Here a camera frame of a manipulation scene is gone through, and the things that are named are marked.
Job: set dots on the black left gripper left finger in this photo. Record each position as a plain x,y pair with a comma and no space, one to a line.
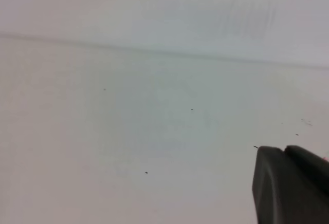
282,194

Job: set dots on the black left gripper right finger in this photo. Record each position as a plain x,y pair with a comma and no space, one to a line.
313,167

